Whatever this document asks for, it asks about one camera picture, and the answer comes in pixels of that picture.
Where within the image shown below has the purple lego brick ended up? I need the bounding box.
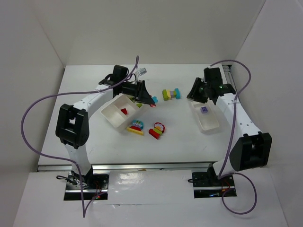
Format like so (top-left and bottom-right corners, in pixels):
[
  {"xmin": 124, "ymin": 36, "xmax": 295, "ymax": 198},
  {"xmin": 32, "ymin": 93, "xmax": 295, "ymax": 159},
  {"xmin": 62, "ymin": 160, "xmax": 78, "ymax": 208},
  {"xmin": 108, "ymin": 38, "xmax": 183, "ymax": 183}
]
[{"xmin": 200, "ymin": 106, "xmax": 209, "ymax": 115}]

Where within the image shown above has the small red lego brick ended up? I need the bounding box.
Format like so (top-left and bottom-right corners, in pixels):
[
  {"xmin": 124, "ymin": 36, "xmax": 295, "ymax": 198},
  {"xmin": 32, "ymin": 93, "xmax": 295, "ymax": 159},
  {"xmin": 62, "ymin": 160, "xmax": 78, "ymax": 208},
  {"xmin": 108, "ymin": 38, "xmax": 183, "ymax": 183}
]
[{"xmin": 120, "ymin": 108, "xmax": 128, "ymax": 115}]

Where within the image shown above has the teal frog lego brick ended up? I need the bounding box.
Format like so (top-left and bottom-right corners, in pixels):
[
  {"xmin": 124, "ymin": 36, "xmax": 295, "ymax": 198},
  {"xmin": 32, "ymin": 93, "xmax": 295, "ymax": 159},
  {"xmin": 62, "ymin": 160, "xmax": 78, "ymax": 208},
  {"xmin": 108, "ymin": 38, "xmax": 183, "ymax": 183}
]
[{"xmin": 132, "ymin": 120, "xmax": 144, "ymax": 130}]

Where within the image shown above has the white sorting tray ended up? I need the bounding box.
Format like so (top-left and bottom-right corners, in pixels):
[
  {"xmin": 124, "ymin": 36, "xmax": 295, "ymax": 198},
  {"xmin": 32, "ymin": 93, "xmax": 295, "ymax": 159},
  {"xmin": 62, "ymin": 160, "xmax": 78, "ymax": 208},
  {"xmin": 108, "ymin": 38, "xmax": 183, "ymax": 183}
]
[
  {"xmin": 187, "ymin": 99, "xmax": 220, "ymax": 135},
  {"xmin": 100, "ymin": 94, "xmax": 150, "ymax": 132}
]

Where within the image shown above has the flower printed lego brick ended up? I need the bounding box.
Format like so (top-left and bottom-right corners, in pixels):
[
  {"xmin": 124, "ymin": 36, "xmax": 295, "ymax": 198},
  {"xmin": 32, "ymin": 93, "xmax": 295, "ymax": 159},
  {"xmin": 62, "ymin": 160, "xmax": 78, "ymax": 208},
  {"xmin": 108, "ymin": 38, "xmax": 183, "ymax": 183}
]
[{"xmin": 154, "ymin": 122, "xmax": 165, "ymax": 132}]

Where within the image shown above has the red base lego brick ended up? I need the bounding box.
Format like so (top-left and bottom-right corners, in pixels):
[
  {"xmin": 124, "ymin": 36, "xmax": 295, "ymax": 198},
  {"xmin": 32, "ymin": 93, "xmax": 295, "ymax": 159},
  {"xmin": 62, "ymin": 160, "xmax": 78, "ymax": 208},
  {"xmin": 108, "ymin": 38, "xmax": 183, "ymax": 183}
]
[{"xmin": 148, "ymin": 129, "xmax": 161, "ymax": 140}]

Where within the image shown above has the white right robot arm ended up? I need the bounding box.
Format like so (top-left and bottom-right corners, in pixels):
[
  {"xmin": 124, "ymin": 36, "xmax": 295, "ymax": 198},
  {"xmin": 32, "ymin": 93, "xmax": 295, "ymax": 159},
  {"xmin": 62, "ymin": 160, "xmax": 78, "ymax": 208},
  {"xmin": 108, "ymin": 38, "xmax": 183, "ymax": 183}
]
[{"xmin": 187, "ymin": 68, "xmax": 272, "ymax": 186}]

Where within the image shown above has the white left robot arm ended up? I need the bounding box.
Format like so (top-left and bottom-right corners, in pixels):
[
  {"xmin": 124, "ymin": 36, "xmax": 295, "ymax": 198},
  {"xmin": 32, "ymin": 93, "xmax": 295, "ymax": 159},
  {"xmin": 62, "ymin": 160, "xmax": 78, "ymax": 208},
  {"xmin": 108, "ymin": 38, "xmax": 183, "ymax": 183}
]
[{"xmin": 55, "ymin": 65, "xmax": 155, "ymax": 184}]

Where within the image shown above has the teal long lego brick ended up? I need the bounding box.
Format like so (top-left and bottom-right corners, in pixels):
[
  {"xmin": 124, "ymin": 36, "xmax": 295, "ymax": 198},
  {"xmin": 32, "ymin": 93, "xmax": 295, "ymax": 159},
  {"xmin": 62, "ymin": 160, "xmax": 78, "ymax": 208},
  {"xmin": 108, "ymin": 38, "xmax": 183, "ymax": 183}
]
[{"xmin": 174, "ymin": 88, "xmax": 181, "ymax": 99}]

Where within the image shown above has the long green lego brick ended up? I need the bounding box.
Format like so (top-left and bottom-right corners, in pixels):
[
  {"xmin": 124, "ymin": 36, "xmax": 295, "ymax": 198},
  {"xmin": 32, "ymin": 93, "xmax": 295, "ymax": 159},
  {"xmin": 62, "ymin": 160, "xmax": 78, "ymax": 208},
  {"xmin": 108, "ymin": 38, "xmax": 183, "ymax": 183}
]
[{"xmin": 162, "ymin": 89, "xmax": 169, "ymax": 101}]

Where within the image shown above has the red sloped lego brick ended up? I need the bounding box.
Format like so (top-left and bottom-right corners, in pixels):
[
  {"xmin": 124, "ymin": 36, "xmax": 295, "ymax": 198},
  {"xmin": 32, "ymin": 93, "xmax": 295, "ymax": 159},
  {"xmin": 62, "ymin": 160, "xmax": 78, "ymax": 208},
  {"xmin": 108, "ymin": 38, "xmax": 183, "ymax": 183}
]
[{"xmin": 130, "ymin": 126, "xmax": 142, "ymax": 131}]

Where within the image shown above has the yellow flat lego plate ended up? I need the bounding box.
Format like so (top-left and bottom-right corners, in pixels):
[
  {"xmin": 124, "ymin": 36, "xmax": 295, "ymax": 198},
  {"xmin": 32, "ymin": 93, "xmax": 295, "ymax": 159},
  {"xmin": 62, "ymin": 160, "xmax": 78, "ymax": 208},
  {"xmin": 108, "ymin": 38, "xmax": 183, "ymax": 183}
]
[{"xmin": 126, "ymin": 127, "xmax": 144, "ymax": 136}]

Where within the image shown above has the aluminium side rail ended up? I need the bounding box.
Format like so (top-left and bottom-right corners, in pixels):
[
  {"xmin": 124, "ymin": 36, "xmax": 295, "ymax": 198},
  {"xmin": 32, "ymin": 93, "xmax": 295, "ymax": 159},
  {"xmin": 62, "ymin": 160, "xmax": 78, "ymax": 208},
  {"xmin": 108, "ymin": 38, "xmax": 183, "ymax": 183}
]
[{"xmin": 222, "ymin": 64, "xmax": 238, "ymax": 94}]

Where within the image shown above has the aluminium front rail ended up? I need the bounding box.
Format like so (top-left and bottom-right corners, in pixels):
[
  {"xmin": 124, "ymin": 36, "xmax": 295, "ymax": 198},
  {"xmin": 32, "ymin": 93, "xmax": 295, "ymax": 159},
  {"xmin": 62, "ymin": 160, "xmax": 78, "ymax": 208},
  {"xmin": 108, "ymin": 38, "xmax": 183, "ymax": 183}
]
[{"xmin": 37, "ymin": 162, "xmax": 212, "ymax": 172}]

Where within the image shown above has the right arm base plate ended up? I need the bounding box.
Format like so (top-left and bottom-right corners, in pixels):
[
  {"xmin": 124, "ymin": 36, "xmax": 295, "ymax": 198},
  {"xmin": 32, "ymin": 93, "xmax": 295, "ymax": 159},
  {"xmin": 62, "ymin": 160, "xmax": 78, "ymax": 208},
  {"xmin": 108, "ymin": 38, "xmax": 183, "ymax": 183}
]
[{"xmin": 187, "ymin": 163, "xmax": 237, "ymax": 199}]

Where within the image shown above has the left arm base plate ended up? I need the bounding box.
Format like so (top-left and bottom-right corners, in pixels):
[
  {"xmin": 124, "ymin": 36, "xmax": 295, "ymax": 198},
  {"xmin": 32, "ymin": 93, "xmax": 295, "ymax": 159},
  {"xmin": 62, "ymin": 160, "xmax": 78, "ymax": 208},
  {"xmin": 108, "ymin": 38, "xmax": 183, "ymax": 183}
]
[{"xmin": 56, "ymin": 173, "xmax": 109, "ymax": 201}]

